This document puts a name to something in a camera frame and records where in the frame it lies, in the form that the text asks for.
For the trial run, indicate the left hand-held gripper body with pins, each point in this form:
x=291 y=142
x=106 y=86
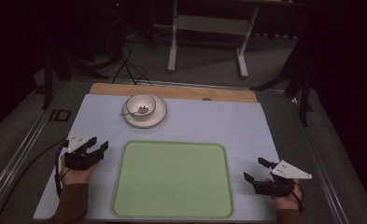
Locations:
x=77 y=159

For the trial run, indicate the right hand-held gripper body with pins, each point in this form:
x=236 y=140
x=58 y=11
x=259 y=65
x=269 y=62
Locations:
x=280 y=182

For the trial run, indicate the person's left hand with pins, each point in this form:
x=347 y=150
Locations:
x=77 y=176

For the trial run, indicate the person's right hand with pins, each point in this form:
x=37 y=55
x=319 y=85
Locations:
x=288 y=200

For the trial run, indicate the metal spoon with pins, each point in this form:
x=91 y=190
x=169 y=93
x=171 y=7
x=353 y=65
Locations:
x=143 y=109

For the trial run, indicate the white bowl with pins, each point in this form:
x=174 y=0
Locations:
x=147 y=101

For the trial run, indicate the white plate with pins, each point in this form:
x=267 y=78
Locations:
x=159 y=116

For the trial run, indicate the pale table mat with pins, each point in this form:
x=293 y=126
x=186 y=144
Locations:
x=203 y=124

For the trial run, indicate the green tray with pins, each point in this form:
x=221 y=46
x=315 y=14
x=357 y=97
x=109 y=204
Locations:
x=173 y=180

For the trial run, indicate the black tripod stand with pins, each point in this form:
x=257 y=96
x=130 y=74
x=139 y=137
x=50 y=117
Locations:
x=49 y=77
x=302 y=84

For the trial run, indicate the wooden table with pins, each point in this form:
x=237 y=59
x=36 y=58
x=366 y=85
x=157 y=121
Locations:
x=178 y=92

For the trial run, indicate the dark device with red light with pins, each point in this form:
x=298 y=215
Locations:
x=116 y=25

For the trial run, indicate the white metal stand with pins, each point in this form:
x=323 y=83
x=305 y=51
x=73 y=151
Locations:
x=212 y=25

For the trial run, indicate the black rectangular floor frame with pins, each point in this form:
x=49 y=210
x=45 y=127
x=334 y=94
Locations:
x=59 y=115

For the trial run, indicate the metal floor rail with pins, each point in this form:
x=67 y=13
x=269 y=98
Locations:
x=321 y=161
x=22 y=152

